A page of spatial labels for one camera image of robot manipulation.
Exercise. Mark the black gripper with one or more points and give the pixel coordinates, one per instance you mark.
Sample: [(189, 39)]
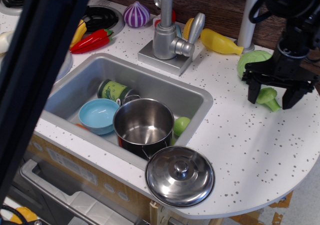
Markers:
[(288, 75)]

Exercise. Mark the green toy broccoli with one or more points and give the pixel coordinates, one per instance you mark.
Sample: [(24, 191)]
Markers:
[(267, 96)]

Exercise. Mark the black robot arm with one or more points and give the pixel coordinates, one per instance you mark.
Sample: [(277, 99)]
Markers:
[(300, 35)]

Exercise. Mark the stainless steel pot lid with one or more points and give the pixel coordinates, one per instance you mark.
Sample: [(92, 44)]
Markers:
[(179, 176)]

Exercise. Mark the green toy cabbage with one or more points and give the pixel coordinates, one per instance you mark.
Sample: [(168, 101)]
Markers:
[(251, 57)]

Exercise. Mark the grey metal pole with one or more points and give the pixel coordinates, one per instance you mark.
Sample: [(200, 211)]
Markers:
[(247, 29)]

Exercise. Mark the yellow toy squash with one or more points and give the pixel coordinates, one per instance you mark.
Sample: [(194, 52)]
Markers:
[(219, 43)]

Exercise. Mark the green toy apple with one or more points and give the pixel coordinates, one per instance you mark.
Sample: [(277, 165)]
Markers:
[(180, 125)]

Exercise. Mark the silver toy faucet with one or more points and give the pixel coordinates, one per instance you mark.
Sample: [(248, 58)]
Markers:
[(167, 51)]

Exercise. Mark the yellow toy corn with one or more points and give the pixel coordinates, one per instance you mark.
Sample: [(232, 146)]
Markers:
[(187, 28)]

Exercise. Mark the red toy tomato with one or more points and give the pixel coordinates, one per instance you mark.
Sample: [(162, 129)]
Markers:
[(157, 18)]

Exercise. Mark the grey sink basin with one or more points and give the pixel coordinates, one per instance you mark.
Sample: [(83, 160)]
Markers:
[(81, 85)]

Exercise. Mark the purple striped toy onion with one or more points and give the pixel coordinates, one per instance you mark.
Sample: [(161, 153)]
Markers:
[(136, 15)]

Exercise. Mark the green pea can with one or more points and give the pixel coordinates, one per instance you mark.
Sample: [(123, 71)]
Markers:
[(114, 91)]

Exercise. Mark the red toy chili pepper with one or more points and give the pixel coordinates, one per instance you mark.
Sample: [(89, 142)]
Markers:
[(94, 41)]

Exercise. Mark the light blue bowl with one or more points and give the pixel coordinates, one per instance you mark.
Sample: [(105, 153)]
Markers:
[(97, 115)]

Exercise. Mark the back right stove burner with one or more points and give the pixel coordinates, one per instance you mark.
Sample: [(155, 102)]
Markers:
[(98, 17)]

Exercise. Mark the yellow toy bell pepper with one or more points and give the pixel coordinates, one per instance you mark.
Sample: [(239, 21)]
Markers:
[(80, 31)]

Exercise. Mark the front left stove burner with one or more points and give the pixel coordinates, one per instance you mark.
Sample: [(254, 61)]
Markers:
[(66, 66)]

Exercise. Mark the white toy bottle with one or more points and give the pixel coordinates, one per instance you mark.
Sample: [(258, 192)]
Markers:
[(5, 41)]

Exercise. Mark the yellow object on floor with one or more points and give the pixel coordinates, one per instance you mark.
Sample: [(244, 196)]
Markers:
[(25, 212)]

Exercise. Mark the silver oven door handle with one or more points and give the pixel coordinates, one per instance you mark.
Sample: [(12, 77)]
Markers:
[(58, 198)]

